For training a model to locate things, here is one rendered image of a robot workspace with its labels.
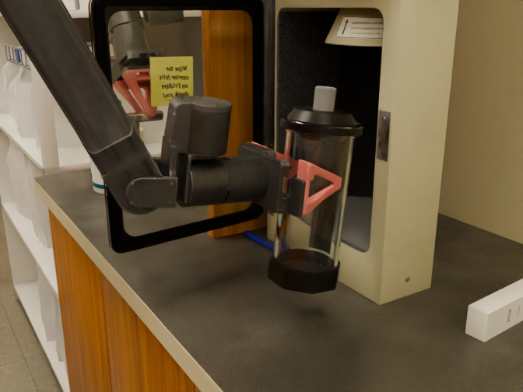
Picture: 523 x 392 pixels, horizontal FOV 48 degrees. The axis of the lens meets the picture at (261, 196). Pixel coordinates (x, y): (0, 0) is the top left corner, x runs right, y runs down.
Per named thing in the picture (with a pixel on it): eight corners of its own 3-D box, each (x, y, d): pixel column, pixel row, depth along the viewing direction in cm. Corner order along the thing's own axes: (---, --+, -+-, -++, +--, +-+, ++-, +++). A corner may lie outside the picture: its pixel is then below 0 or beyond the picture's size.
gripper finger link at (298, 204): (320, 148, 78) (261, 151, 73) (355, 160, 73) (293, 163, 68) (314, 197, 80) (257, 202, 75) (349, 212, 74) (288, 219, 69)
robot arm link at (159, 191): (115, 182, 71) (124, 208, 63) (120, 87, 67) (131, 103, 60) (210, 183, 75) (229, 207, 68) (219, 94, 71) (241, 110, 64)
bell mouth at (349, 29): (383, 39, 105) (384, 6, 103) (462, 44, 90) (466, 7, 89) (303, 42, 96) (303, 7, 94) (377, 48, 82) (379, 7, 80)
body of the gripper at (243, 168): (250, 145, 78) (200, 146, 74) (294, 161, 70) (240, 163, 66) (246, 191, 80) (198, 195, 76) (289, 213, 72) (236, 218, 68)
